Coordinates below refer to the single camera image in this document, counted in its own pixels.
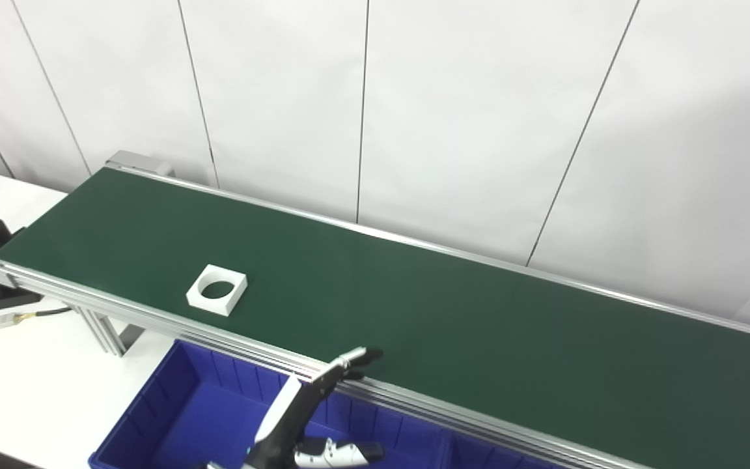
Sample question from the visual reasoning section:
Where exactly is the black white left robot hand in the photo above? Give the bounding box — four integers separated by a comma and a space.
242, 347, 385, 469

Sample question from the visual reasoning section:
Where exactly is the green conveyor belt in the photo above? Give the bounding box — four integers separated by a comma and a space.
0, 166, 750, 469

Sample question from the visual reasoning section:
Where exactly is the grey conveyor end box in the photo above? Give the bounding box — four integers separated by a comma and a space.
105, 150, 174, 178

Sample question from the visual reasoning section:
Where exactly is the aluminium conveyor leg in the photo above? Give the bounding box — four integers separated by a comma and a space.
66, 303, 145, 358

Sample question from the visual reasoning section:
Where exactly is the cable with white connector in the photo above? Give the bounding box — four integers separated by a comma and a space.
0, 306, 73, 344

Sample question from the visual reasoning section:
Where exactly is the blue plastic bin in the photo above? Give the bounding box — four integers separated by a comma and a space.
447, 433, 558, 469
89, 339, 454, 469

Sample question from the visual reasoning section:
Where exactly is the white square part with hole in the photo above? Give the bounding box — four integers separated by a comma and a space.
186, 264, 248, 317

